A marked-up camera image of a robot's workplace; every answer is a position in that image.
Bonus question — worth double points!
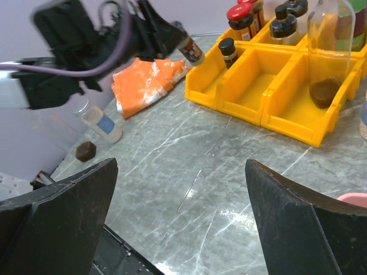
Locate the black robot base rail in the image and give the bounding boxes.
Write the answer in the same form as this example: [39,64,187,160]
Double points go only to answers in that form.
[30,170,166,275]

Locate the pink divided organizer tray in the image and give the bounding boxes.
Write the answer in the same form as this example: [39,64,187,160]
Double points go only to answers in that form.
[337,192,367,208]

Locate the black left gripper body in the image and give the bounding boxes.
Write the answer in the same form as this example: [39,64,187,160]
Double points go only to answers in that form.
[32,1,140,69]

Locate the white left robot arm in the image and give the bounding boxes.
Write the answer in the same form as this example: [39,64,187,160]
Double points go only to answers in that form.
[1,1,187,110]

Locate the silver cap spice bottle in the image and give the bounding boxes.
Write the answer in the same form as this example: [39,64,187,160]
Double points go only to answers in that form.
[73,98,123,144]

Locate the glass oil bottle gold spout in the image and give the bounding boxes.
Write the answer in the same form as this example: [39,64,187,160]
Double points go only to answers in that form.
[307,1,352,109]

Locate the red lid sauce jar front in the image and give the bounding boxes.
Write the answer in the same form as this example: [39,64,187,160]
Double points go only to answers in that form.
[227,3,256,41]

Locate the red lid sauce jar back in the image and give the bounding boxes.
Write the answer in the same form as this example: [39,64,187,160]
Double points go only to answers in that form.
[237,0,266,33]

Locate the yellow bin front right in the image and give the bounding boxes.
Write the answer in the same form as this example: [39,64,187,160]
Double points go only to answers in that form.
[261,52,365,147]

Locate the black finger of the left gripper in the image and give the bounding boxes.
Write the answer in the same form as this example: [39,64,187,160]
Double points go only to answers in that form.
[137,1,186,62]

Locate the small black cap shaker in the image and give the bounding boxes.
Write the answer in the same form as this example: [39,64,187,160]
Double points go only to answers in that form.
[218,38,238,69]
[171,21,205,66]

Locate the white peppercorn jar silver lid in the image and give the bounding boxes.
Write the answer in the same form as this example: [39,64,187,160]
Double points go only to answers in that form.
[359,100,367,140]

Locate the orange white cloth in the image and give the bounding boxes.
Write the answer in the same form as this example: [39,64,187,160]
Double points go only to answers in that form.
[112,58,190,119]

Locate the white powder bottle black cap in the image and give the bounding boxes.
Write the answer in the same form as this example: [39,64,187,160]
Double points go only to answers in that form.
[283,0,309,35]

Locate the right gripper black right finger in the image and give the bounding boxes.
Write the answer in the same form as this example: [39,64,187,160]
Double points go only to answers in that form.
[245,159,366,274]

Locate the red lid sauce jar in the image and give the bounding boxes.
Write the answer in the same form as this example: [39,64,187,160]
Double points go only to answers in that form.
[227,3,256,41]
[237,0,266,33]

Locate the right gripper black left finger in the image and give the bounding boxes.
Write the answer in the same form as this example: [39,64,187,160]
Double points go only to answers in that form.
[1,158,118,274]

